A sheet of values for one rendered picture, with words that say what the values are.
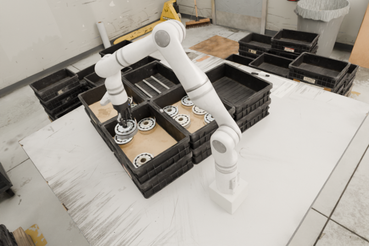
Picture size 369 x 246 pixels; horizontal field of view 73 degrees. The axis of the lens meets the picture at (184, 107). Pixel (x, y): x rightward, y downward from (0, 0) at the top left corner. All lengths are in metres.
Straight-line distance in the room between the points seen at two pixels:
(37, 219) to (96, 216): 1.17
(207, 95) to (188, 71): 0.10
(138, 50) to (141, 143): 0.58
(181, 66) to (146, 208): 0.71
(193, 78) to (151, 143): 0.59
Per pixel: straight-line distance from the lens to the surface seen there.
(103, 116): 1.63
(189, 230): 1.18
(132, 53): 0.94
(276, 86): 1.90
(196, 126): 1.38
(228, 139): 0.90
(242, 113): 1.41
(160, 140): 1.34
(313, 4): 3.86
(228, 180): 1.06
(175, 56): 0.83
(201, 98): 0.85
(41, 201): 2.56
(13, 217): 2.60
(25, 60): 4.39
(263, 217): 1.21
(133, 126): 1.19
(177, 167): 1.27
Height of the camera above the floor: 1.76
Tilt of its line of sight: 38 degrees down
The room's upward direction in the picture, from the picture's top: 9 degrees counter-clockwise
